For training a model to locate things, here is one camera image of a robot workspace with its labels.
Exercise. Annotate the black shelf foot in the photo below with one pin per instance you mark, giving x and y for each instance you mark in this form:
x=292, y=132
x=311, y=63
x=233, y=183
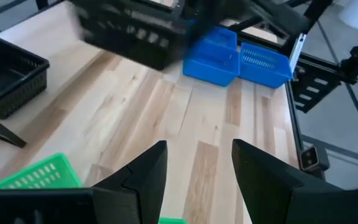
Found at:
x=2, y=130

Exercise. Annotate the black frame post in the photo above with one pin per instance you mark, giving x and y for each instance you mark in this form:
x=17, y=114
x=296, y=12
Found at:
x=312, y=15

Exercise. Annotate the blue plastic basket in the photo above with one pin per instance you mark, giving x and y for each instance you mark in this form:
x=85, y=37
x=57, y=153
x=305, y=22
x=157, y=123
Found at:
x=210, y=73
x=264, y=74

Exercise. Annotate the black plastic basket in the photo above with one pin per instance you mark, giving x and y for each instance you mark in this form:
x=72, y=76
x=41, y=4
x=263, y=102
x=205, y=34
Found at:
x=14, y=84
x=129, y=40

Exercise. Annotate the black table-edge camera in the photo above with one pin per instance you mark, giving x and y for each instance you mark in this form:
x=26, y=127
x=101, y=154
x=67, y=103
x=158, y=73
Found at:
x=312, y=158

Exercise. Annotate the black table edge rail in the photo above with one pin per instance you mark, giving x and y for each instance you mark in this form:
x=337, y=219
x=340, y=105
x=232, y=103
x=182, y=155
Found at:
x=294, y=124

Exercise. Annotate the green plastic basket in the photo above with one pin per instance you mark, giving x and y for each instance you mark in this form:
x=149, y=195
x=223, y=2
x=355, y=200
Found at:
x=172, y=221
x=42, y=175

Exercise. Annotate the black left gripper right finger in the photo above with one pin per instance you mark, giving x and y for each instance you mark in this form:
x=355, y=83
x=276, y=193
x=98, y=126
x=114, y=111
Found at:
x=272, y=189

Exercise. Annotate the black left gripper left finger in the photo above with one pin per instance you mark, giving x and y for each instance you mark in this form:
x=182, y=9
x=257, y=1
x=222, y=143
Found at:
x=138, y=193

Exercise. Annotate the silver angle bracket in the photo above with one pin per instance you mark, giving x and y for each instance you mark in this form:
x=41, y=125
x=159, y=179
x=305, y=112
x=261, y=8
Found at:
x=297, y=51

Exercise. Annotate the black diagonal frame brace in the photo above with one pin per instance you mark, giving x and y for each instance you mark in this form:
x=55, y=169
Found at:
x=244, y=24

